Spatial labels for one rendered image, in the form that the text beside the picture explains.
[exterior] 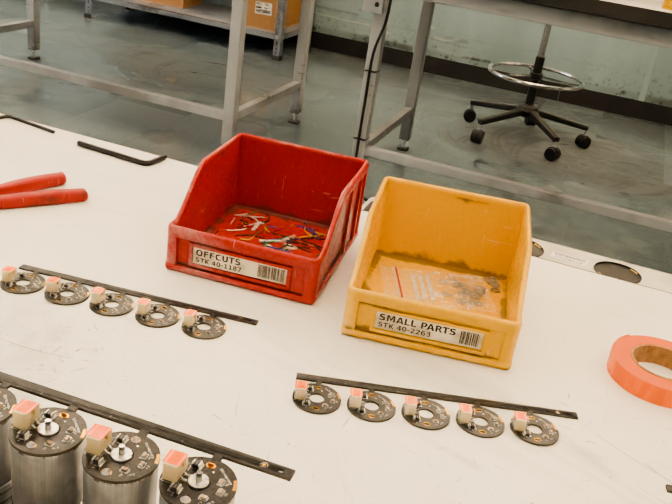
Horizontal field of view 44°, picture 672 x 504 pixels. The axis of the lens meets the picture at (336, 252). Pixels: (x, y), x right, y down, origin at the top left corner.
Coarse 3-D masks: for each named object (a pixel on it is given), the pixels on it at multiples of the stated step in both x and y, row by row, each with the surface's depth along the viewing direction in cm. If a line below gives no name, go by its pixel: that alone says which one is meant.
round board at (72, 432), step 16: (48, 416) 29; (80, 416) 29; (16, 432) 28; (32, 432) 28; (64, 432) 28; (80, 432) 28; (16, 448) 27; (32, 448) 27; (48, 448) 27; (64, 448) 27
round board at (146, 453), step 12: (120, 432) 28; (132, 432) 28; (132, 444) 28; (144, 444) 28; (156, 444) 28; (84, 456) 27; (96, 456) 27; (108, 456) 27; (144, 456) 27; (156, 456) 28; (84, 468) 27; (96, 468) 27; (120, 468) 27; (132, 468) 27; (144, 468) 27; (156, 468) 27; (108, 480) 26; (120, 480) 26; (132, 480) 26
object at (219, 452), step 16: (0, 384) 30; (16, 384) 30; (32, 384) 30; (64, 400) 30; (80, 400) 30; (112, 416) 29; (128, 416) 29; (144, 432) 29; (160, 432) 29; (176, 432) 29; (192, 448) 28; (208, 448) 28; (224, 448) 28; (240, 464) 28; (256, 464) 28; (272, 464) 28; (288, 480) 27
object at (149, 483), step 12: (120, 456) 27; (132, 456) 27; (84, 480) 27; (96, 480) 26; (144, 480) 27; (156, 480) 28; (84, 492) 27; (96, 492) 27; (108, 492) 26; (120, 492) 26; (132, 492) 27; (144, 492) 27; (156, 492) 28
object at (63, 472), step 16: (64, 416) 29; (48, 432) 28; (80, 448) 28; (16, 464) 27; (32, 464) 27; (48, 464) 27; (64, 464) 27; (80, 464) 28; (16, 480) 28; (32, 480) 27; (48, 480) 27; (64, 480) 28; (80, 480) 29; (16, 496) 28; (32, 496) 28; (48, 496) 28; (64, 496) 28; (80, 496) 29
